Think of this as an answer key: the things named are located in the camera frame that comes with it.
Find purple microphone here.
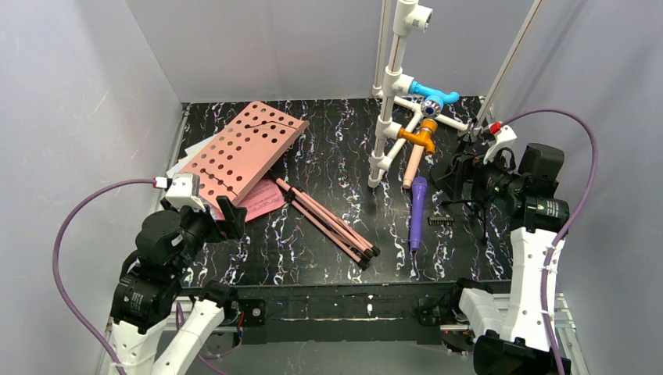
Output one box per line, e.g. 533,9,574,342
409,176,428,253

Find pink sheet music page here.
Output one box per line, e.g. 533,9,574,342
238,179,286,223

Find pink microphone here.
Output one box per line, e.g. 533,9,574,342
402,145,425,190

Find pink music stand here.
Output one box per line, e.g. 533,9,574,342
180,102,381,270

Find white sheet music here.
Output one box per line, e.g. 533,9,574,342
166,156,191,178

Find sheet music pages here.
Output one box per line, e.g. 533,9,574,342
185,136,215,156

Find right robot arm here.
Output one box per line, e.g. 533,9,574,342
434,143,572,374

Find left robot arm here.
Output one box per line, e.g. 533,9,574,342
106,196,247,374

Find orange faucet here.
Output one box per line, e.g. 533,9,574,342
397,118,438,155

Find small black comb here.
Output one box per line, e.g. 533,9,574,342
427,216,455,227

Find blue faucet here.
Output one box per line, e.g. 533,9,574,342
408,80,460,118

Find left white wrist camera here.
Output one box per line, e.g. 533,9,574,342
153,173,206,213

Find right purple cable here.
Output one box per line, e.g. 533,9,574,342
500,109,599,375

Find white pvc pipe frame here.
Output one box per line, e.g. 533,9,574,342
366,0,545,189

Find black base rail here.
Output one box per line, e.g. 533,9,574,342
213,279,476,347

